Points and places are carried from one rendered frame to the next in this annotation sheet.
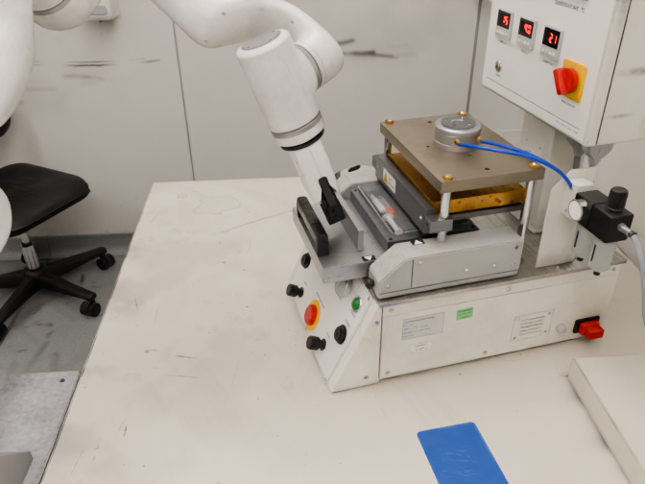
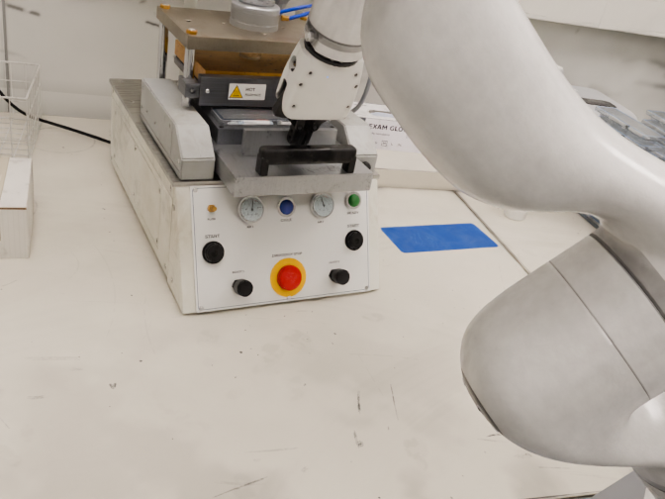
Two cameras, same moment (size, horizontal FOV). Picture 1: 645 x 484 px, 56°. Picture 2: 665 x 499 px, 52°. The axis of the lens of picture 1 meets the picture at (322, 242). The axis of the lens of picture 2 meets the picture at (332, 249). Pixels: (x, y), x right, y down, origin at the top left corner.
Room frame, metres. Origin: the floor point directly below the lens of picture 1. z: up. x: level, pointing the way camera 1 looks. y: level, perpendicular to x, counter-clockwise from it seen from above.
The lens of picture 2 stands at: (1.12, 0.91, 1.36)
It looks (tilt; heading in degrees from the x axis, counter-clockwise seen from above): 29 degrees down; 253
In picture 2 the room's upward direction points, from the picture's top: 12 degrees clockwise
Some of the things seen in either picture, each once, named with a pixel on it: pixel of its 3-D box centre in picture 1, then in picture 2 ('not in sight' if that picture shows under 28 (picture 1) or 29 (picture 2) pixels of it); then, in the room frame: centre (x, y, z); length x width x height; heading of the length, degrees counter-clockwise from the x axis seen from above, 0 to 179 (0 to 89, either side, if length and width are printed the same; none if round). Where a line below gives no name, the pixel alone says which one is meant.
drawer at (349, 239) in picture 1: (385, 222); (270, 135); (0.95, -0.11, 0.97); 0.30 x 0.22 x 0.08; 105
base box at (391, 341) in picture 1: (441, 278); (245, 180); (0.96, -0.23, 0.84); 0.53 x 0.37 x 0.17; 105
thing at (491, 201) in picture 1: (454, 168); (254, 52); (0.97, -0.23, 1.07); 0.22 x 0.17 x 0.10; 15
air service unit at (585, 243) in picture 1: (593, 226); not in sight; (0.80, -0.41, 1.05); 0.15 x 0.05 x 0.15; 15
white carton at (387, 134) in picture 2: not in sight; (390, 127); (0.57, -0.61, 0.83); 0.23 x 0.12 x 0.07; 0
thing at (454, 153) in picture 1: (476, 158); (255, 37); (0.97, -0.27, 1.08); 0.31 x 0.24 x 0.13; 15
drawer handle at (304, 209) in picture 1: (311, 224); (308, 159); (0.91, 0.02, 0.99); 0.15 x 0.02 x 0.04; 15
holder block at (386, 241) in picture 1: (410, 213); (260, 117); (0.96, -0.16, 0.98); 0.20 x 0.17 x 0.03; 15
